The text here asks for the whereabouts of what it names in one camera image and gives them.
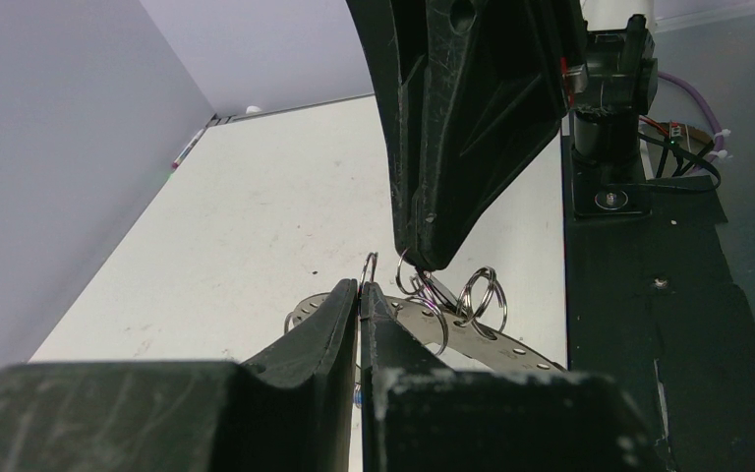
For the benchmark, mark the marker pen red cap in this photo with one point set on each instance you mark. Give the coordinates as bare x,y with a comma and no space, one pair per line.
179,159

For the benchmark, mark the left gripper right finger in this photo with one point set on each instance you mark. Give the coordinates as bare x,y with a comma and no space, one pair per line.
420,415

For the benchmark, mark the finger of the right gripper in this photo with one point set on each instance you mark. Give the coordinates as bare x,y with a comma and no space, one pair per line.
468,94

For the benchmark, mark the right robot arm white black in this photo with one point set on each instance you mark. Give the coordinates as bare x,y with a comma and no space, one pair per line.
617,81

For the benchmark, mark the large perforated metal keyring disc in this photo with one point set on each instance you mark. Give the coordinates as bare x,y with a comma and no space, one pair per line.
475,333

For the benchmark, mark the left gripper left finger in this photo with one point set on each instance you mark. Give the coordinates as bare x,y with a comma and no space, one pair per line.
288,408

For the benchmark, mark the blue key tag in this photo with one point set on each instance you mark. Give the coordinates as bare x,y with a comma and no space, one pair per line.
357,396

